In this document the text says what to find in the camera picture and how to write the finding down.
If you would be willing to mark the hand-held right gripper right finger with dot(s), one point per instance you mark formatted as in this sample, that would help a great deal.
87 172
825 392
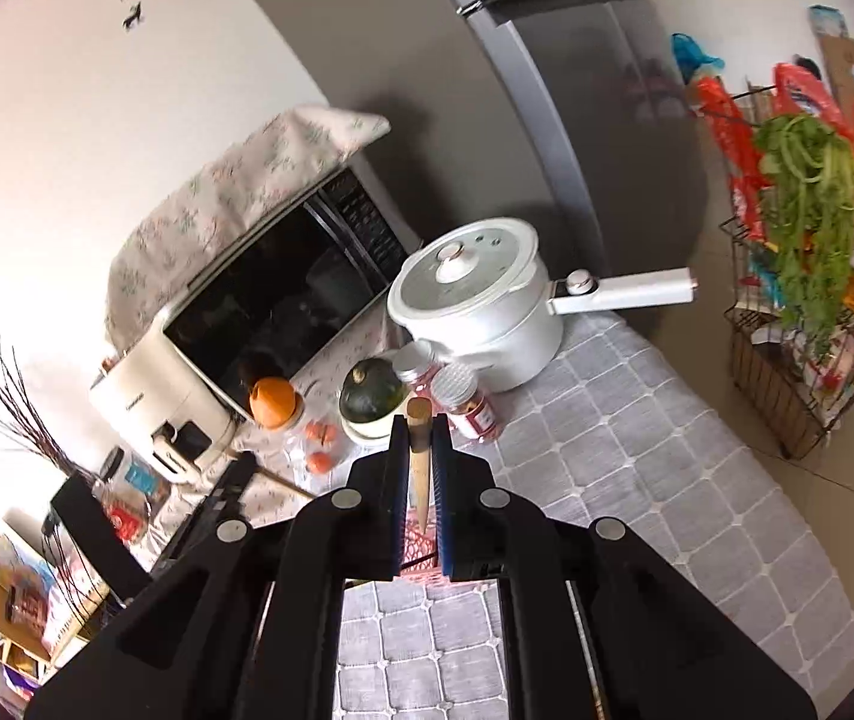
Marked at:
442 499

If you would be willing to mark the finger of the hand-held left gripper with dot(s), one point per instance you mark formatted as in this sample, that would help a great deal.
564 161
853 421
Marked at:
217 502

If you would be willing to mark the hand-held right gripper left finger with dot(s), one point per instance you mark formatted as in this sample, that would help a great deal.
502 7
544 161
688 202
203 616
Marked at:
399 484

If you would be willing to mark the pink perforated plastic basket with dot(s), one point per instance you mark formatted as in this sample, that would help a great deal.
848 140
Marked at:
418 551

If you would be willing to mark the white ceramic bowl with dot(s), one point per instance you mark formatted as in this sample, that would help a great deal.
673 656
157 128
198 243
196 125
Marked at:
367 433

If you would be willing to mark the small orange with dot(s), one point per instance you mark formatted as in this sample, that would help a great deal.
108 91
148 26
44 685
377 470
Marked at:
320 461
320 433

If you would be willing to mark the glass jar with blue label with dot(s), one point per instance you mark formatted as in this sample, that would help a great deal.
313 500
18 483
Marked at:
138 476

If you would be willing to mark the clear glass jar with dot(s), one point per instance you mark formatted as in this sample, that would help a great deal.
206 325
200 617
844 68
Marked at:
292 451

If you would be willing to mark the labelled jar of red berries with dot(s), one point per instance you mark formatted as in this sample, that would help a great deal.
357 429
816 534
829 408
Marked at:
468 409

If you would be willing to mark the glass jar with red label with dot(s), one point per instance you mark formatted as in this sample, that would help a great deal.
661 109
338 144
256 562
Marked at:
123 521

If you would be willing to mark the dark green squash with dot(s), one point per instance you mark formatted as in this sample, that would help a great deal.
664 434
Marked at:
367 394

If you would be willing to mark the large orange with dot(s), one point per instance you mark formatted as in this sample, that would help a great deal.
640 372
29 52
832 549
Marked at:
271 401

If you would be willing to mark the tall jar of red berries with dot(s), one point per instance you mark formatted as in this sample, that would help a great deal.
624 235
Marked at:
416 367

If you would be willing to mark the cream air fryer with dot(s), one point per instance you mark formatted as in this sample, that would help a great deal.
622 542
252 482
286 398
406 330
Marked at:
142 397

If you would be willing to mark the white electric cooking pot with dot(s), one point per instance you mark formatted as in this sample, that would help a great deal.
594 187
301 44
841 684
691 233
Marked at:
472 330

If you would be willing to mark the grey checked tablecloth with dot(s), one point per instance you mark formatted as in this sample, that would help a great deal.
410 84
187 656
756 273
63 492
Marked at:
622 465

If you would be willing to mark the bundle of dry branches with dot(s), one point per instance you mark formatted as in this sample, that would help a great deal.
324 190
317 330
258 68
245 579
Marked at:
37 439

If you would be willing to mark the black microwave oven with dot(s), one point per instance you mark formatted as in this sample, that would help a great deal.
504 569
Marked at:
269 300

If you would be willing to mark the glass pot lid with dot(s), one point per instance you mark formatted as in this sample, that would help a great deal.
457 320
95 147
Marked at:
464 262

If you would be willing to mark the floral microwave cover cloth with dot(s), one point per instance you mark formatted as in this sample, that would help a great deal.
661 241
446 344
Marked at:
232 187

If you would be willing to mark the grey refrigerator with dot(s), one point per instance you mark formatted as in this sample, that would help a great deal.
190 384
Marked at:
434 90

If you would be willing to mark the bunch of green vegetables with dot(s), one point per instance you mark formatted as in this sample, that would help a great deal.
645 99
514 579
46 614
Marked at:
809 202

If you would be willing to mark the blue plastic bag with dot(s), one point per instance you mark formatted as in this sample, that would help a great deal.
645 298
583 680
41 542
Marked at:
693 56

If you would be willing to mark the brown cardboard piece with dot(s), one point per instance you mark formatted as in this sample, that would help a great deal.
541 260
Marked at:
850 67

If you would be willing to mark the black bird wall decal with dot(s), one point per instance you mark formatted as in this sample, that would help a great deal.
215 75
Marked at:
133 16

